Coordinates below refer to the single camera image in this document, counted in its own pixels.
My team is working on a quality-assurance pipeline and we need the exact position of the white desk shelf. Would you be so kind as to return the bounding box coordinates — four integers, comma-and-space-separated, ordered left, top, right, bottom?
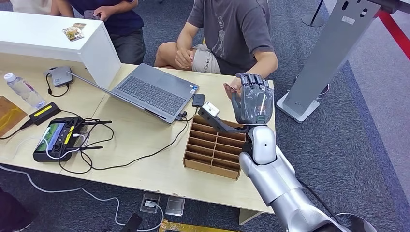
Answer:
0, 11, 122, 90

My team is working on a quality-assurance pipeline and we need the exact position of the wooden table leg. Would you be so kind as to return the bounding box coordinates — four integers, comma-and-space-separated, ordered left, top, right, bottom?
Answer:
238, 208, 264, 226

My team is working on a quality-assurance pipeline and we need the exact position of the yellow floor plate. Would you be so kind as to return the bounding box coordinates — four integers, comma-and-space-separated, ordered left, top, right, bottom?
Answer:
158, 219, 241, 232

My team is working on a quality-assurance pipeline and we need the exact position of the floor socket with plug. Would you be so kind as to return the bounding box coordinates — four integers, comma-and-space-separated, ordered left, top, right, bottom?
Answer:
140, 193, 161, 215

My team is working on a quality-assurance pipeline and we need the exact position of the black power brick cable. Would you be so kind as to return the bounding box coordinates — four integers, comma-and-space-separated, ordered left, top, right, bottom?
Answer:
0, 123, 32, 141

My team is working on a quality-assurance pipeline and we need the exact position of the white controller cable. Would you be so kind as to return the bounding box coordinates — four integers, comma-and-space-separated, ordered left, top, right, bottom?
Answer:
41, 127, 87, 160

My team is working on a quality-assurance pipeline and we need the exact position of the dark bulky object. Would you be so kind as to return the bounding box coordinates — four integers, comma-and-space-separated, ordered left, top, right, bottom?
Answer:
0, 188, 36, 232

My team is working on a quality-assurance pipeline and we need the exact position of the person in pale shirt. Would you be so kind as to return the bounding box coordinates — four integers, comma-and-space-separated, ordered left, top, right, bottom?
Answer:
9, 0, 61, 16

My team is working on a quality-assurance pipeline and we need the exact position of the black camera bracket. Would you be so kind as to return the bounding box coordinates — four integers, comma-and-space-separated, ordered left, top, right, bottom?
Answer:
197, 107, 249, 134

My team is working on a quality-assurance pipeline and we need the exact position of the grey usb hub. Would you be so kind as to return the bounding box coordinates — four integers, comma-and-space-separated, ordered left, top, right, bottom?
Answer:
44, 66, 74, 98

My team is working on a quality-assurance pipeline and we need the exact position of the clear plastic water bottle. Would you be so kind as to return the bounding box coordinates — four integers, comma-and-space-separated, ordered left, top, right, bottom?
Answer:
3, 72, 47, 110

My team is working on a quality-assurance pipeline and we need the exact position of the wooden slotted card holder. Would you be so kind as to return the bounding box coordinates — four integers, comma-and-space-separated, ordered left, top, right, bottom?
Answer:
183, 115, 249, 181

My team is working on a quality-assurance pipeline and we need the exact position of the black stanchion post base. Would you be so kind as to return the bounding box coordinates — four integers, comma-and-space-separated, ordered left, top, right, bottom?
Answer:
301, 0, 325, 28

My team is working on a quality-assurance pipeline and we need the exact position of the person in dark shirt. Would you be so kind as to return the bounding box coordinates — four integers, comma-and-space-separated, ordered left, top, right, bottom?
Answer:
58, 0, 146, 66

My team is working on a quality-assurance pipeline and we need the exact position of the brown board with yellow film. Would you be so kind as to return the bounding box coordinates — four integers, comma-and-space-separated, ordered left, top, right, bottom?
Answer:
0, 96, 28, 138

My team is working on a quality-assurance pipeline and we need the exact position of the silver floor socket cover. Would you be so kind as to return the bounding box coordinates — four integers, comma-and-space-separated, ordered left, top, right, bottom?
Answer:
165, 196, 186, 217

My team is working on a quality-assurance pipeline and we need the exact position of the phone in person's hand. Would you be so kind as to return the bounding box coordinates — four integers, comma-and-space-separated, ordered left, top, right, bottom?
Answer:
83, 9, 102, 20

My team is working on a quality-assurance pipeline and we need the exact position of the long black laptop cable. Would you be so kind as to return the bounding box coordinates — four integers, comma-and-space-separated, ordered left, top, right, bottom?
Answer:
78, 110, 196, 171

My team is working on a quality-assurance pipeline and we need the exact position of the black looped controller cable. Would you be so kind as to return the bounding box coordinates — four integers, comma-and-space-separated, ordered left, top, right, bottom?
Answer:
59, 110, 115, 175

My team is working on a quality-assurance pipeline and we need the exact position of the silver slanted floor stand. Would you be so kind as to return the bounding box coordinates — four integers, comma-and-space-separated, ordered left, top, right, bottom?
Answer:
276, 0, 382, 124

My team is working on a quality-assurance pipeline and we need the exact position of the black remote controller with screen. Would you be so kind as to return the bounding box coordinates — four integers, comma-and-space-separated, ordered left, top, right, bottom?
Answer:
32, 116, 113, 163

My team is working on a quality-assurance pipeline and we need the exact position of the small black drive box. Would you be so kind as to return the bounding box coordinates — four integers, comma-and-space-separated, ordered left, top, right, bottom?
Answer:
191, 93, 206, 109

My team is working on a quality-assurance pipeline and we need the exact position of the person in grey shirt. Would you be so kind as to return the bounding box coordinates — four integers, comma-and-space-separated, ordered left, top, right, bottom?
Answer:
153, 0, 278, 100

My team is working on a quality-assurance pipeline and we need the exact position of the white floor cable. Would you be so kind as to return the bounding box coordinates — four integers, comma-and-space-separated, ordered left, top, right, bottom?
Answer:
0, 165, 164, 232

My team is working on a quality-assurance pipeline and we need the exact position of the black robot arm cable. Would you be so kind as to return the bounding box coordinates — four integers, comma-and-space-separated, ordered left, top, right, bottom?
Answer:
296, 177, 341, 225

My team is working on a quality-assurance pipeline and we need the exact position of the person's left hand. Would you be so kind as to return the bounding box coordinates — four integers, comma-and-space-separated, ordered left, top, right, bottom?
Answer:
223, 76, 242, 100

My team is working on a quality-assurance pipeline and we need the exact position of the grey open laptop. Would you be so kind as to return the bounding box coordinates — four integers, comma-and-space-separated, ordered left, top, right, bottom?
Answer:
66, 63, 200, 125

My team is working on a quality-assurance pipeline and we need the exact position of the black object on floor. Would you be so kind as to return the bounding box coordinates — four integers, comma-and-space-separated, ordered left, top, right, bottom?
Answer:
120, 211, 145, 232

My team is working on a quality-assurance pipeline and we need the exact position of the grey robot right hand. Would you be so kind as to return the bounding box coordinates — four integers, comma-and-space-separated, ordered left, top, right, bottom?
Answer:
231, 72, 275, 126

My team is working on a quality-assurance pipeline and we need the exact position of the person's right hand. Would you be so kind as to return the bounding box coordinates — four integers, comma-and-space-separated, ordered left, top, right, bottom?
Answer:
174, 47, 195, 71

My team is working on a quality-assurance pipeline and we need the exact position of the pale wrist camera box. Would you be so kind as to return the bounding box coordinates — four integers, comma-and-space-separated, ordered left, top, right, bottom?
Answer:
204, 101, 220, 118

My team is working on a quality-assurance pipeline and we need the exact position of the round dark base with rim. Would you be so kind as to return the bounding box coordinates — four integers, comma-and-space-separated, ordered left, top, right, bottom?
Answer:
335, 212, 379, 232

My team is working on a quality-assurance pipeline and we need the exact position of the black power brick yellow label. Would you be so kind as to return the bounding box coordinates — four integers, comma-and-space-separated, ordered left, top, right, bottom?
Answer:
28, 101, 61, 126

